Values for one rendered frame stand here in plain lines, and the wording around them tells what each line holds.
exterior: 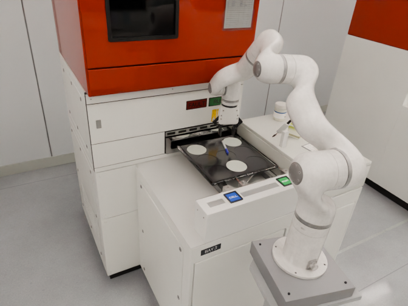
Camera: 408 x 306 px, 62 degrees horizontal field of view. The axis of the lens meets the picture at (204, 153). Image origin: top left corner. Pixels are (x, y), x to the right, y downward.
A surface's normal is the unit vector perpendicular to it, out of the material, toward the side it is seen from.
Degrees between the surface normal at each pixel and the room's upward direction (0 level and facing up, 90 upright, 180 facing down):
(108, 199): 90
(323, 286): 3
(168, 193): 0
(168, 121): 90
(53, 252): 0
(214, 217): 90
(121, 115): 90
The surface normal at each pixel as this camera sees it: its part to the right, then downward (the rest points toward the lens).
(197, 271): 0.48, 0.47
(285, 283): 0.11, -0.87
